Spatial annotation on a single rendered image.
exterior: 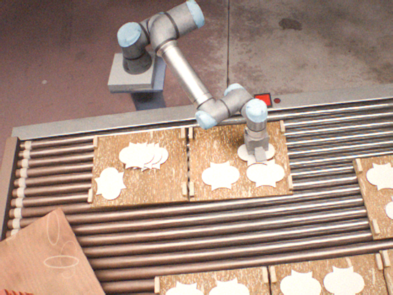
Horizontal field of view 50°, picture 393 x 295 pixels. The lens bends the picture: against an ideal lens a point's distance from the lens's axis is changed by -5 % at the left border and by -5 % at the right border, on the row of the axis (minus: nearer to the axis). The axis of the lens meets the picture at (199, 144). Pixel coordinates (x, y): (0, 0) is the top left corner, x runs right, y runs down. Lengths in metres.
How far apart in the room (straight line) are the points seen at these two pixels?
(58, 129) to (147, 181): 0.55
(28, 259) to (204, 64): 2.21
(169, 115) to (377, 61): 2.01
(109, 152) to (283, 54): 1.94
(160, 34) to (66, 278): 0.96
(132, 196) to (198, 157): 0.32
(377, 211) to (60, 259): 1.22
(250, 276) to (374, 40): 2.53
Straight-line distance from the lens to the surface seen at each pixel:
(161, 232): 1.76
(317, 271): 1.68
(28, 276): 1.73
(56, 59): 3.88
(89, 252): 1.81
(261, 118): 1.60
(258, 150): 1.75
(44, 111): 3.54
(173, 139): 1.93
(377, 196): 1.84
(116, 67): 2.29
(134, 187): 1.85
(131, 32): 2.11
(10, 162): 2.12
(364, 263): 1.72
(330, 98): 2.09
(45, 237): 1.76
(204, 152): 1.88
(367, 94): 2.14
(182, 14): 1.74
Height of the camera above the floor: 2.53
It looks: 57 degrees down
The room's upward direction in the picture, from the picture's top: 11 degrees counter-clockwise
